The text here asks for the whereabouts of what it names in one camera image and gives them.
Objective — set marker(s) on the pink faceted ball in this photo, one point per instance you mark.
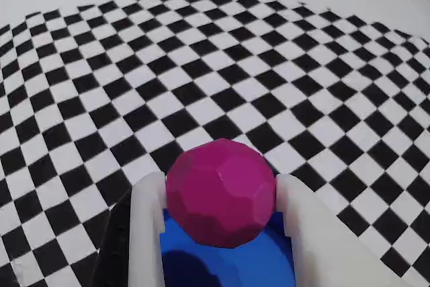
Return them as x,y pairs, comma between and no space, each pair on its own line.
218,193

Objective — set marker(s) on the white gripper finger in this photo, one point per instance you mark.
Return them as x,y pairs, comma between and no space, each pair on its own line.
319,250

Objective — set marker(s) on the black white checkered mat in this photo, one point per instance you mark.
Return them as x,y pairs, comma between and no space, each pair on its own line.
201,65

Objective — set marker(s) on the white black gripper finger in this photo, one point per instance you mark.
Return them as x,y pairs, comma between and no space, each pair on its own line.
144,233

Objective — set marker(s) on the blue round box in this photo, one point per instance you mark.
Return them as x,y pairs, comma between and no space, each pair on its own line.
252,263

